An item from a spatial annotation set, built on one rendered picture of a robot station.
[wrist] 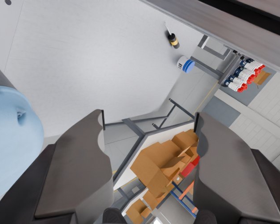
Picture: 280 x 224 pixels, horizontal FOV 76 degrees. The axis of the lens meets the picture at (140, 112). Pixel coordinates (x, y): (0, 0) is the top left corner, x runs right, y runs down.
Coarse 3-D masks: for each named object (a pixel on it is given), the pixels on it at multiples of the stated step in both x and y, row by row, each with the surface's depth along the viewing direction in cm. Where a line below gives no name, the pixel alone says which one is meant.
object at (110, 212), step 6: (108, 210) 6; (114, 210) 6; (204, 210) 6; (108, 216) 6; (114, 216) 6; (120, 216) 6; (198, 216) 6; (204, 216) 6; (210, 216) 6; (102, 222) 6; (108, 222) 6; (114, 222) 6; (120, 222) 6; (126, 222) 6; (198, 222) 6; (204, 222) 6; (210, 222) 6; (216, 222) 6
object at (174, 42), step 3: (165, 24) 66; (168, 30) 70; (171, 33) 75; (168, 36) 75; (171, 36) 74; (174, 36) 74; (171, 39) 75; (174, 39) 75; (171, 42) 77; (174, 42) 77; (177, 42) 78; (174, 45) 79; (177, 45) 80
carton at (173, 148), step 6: (162, 144) 215; (168, 144) 224; (174, 144) 232; (168, 150) 211; (174, 150) 218; (180, 150) 227; (186, 150) 226; (186, 156) 229; (186, 162) 231; (174, 174) 195
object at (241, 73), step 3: (237, 69) 203; (237, 72) 203; (240, 72) 201; (243, 72) 200; (240, 75) 202; (243, 75) 200; (246, 75) 198; (249, 75) 198; (246, 78) 199; (249, 78) 198
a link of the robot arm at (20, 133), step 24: (0, 72) 20; (0, 96) 15; (24, 96) 19; (0, 120) 14; (24, 120) 16; (0, 144) 15; (24, 144) 17; (0, 168) 16; (24, 168) 19; (0, 192) 18
